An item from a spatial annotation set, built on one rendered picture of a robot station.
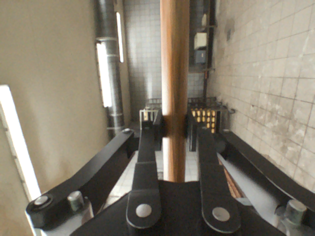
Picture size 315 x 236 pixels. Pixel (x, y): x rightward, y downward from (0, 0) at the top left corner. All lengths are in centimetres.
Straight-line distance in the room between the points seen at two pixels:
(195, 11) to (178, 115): 538
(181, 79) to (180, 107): 3
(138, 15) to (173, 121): 540
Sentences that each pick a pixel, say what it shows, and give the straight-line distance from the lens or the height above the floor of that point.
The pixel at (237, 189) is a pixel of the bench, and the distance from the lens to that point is 173.
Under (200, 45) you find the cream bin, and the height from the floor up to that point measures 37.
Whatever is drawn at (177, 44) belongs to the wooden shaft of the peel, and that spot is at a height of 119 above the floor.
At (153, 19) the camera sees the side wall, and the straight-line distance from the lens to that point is 544.
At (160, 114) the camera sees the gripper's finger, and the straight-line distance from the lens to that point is 19.
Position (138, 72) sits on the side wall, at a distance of 527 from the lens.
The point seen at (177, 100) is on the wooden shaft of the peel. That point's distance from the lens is 17.
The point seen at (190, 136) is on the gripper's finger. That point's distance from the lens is 16.
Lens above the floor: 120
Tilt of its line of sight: 5 degrees up
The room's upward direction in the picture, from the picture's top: 90 degrees counter-clockwise
